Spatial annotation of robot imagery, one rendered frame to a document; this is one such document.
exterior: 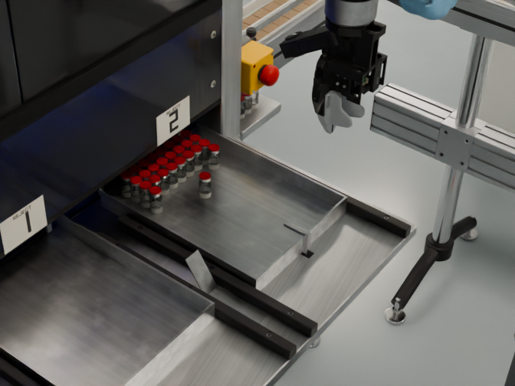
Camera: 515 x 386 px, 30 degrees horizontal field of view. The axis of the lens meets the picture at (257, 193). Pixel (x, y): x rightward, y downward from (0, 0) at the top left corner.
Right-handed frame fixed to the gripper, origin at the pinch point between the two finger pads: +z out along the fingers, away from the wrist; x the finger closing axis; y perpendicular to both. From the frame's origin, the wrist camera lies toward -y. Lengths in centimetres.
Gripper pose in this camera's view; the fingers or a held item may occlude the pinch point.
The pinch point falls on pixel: (326, 123)
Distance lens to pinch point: 152.8
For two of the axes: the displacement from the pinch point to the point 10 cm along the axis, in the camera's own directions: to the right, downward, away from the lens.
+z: -0.3, 7.7, 6.4
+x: 6.0, -5.0, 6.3
